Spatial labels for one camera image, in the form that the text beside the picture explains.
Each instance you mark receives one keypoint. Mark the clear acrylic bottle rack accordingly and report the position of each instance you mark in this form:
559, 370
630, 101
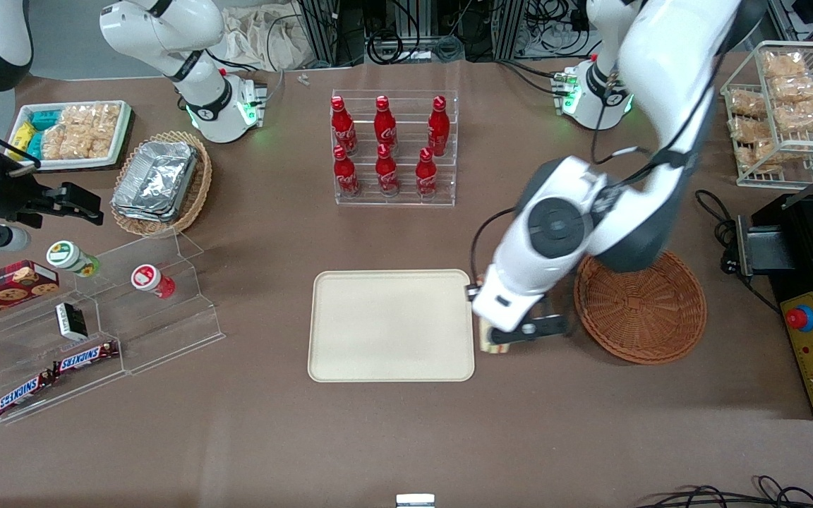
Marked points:
406, 201

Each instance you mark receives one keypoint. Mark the red lid drink cup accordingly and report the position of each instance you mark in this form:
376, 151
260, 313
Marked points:
149, 278

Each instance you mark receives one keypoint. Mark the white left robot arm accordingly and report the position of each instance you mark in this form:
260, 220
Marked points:
667, 85

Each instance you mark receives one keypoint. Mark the small white connector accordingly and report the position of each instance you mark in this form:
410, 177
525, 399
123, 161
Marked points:
303, 79

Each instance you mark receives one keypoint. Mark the round brown wicker basket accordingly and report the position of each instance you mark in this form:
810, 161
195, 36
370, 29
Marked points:
643, 317

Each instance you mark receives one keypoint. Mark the beige plastic tray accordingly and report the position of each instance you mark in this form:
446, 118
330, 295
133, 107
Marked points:
391, 326

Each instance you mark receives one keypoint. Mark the clear bag of rice crackers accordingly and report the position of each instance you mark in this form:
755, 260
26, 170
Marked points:
75, 144
92, 116

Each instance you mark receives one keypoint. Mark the black machine housing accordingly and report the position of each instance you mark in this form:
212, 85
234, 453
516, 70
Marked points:
805, 261

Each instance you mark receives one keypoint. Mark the yellow snack packet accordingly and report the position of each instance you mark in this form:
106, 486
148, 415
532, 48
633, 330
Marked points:
22, 135

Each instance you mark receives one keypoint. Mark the beige cloth bag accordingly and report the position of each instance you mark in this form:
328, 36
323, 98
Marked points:
265, 39

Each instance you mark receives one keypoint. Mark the clear acrylic stepped display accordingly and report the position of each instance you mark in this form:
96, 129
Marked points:
152, 331

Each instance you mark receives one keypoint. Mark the small white block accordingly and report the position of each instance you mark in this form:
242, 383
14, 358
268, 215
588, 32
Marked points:
415, 501

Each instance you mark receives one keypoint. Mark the green lid drink cup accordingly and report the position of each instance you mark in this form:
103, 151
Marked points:
68, 255

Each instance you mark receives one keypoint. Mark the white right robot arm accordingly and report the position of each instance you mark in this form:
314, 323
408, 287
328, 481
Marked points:
198, 95

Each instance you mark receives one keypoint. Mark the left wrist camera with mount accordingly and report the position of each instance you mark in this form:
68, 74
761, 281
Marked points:
547, 327

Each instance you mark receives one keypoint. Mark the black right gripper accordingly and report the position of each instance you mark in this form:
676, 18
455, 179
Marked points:
11, 198

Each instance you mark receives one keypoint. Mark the red cola bottle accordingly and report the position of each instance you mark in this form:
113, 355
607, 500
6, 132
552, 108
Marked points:
438, 127
346, 175
342, 127
387, 173
426, 175
384, 125

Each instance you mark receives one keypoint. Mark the teal snack packet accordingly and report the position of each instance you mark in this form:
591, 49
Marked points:
44, 118

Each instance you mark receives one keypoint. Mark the bagged pastry snack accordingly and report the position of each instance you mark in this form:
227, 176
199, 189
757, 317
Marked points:
751, 129
747, 104
805, 115
758, 156
797, 88
783, 63

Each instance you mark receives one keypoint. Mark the triangular sandwich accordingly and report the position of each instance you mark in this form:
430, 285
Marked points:
488, 331

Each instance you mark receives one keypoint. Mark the snickers bar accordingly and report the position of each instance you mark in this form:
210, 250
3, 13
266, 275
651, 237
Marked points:
85, 356
22, 393

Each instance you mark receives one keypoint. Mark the stack of foil containers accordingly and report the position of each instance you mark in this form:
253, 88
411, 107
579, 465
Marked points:
156, 180

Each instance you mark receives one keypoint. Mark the small black box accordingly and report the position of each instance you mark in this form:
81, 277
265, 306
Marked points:
71, 321

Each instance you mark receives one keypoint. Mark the white rectangular snack tray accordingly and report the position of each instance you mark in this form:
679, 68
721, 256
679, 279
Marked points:
118, 144

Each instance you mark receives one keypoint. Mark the oval light wicker basket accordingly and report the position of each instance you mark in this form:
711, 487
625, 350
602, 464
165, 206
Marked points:
198, 194

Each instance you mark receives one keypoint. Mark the red cookie box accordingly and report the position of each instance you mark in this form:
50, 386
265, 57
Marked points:
4, 286

